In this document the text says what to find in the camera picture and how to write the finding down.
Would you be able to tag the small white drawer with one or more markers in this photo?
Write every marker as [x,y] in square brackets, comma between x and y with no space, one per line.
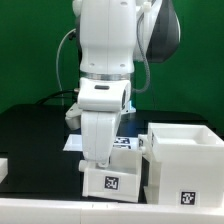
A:
[143,144]
[120,180]

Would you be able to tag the large white drawer housing box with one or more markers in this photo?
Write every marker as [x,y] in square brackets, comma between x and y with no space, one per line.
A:
[186,165]

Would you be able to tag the white marker sheet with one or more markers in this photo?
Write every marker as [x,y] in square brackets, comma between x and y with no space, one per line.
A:
[74,143]

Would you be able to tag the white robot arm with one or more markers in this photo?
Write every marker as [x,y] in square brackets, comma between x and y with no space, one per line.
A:
[113,35]

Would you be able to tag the white front rail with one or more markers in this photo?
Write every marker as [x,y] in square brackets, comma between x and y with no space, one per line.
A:
[16,211]

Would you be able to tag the white left rail piece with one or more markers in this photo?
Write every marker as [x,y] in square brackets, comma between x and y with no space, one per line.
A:
[3,168]

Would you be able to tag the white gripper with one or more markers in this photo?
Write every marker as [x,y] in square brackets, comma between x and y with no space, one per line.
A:
[98,113]

